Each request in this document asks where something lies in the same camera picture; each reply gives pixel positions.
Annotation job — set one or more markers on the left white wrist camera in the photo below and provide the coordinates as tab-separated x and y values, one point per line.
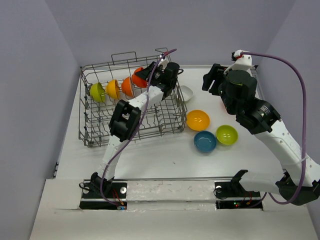
163	61

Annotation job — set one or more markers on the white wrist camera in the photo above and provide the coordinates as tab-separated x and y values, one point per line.
242	61
163	61

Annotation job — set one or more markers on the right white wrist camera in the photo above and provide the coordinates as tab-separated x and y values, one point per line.
242	61

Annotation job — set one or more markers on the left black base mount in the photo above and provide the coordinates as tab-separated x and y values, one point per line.
91	198

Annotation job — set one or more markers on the lime green bowl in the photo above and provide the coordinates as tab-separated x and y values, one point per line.
226	135
97	92

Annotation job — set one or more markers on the orange-red bowl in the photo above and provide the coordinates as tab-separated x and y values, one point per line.
136	80
223	106

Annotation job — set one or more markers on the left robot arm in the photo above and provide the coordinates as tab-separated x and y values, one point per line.
128	115

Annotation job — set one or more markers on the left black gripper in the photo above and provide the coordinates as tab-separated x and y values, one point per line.
145	73

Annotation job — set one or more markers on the square white bowl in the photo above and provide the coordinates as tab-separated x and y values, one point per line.
187	93

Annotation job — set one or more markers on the blue bowl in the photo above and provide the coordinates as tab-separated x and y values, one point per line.
205	141

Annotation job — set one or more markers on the grey wire dish rack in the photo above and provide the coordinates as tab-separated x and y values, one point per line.
168	116

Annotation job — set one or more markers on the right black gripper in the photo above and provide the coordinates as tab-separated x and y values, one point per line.
216	73

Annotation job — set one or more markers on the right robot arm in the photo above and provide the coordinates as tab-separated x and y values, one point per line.
299	181

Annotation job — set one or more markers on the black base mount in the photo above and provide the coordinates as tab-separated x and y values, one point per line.
228	198
91	198

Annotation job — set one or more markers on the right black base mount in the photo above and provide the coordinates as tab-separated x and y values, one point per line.
228	198

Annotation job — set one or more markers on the metal rail at front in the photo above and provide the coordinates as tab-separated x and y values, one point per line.
206	178

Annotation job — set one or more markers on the round white bowl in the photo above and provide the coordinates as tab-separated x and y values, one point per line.
127	87

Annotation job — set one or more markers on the yellow bowl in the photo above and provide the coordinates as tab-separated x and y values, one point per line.
112	89
198	120

